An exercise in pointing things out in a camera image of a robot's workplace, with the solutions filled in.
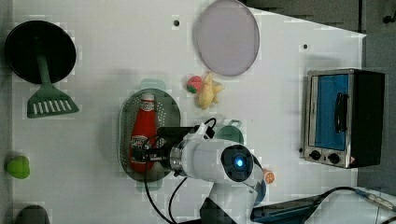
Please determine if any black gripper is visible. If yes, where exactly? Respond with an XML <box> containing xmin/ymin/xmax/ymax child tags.
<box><xmin>130</xmin><ymin>127</ymin><xmax>196</xmax><ymax>165</ymax></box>

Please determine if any red ketchup bottle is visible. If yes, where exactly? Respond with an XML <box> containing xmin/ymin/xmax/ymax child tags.
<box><xmin>130</xmin><ymin>92</ymin><xmax>157</xmax><ymax>173</ymax></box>

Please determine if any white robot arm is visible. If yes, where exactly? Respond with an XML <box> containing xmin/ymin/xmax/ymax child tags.
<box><xmin>130</xmin><ymin>123</ymin><xmax>332</xmax><ymax>224</ymax></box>

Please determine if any green oval strainer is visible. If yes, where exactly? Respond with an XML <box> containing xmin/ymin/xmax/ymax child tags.
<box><xmin>117</xmin><ymin>89</ymin><xmax>180</xmax><ymax>182</ymax></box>

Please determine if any toy strawberry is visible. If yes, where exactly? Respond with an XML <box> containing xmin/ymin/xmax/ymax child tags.
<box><xmin>186</xmin><ymin>76</ymin><xmax>202</xmax><ymax>93</ymax></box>

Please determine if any yellow toy banana peel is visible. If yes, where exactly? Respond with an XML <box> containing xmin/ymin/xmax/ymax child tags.
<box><xmin>197</xmin><ymin>72</ymin><xmax>224</xmax><ymax>110</ymax></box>

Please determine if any teal metal cup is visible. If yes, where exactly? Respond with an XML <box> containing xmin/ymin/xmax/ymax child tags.
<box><xmin>215</xmin><ymin>119</ymin><xmax>245</xmax><ymax>145</ymax></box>

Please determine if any green slotted spatula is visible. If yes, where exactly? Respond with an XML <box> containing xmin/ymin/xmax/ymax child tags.
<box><xmin>27</xmin><ymin>55</ymin><xmax>79</xmax><ymax>119</ymax></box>

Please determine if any blue bowl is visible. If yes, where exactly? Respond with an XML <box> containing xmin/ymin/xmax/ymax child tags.
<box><xmin>254</xmin><ymin>180</ymin><xmax>266</xmax><ymax>206</ymax></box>

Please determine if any dark grey cup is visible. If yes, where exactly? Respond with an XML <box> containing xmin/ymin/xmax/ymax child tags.
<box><xmin>14</xmin><ymin>205</ymin><xmax>50</xmax><ymax>224</ymax></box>

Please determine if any green toy pepper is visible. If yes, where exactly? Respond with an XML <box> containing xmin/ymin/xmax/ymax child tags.
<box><xmin>7</xmin><ymin>156</ymin><xmax>30</xmax><ymax>179</ymax></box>

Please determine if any toy orange slice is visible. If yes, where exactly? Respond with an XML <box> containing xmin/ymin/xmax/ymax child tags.
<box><xmin>263</xmin><ymin>169</ymin><xmax>276</xmax><ymax>184</ymax></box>

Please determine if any grey round plate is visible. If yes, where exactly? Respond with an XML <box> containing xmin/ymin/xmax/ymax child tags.
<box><xmin>195</xmin><ymin>0</ymin><xmax>260</xmax><ymax>76</ymax></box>

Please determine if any black frying pan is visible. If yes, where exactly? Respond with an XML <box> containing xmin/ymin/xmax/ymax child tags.
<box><xmin>5</xmin><ymin>21</ymin><xmax>77</xmax><ymax>84</ymax></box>

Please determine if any black toaster oven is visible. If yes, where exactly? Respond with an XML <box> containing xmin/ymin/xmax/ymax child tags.
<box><xmin>304</xmin><ymin>69</ymin><xmax>385</xmax><ymax>169</ymax></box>

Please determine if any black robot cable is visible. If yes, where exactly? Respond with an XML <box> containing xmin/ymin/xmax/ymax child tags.
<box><xmin>142</xmin><ymin>118</ymin><xmax>219</xmax><ymax>224</ymax></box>

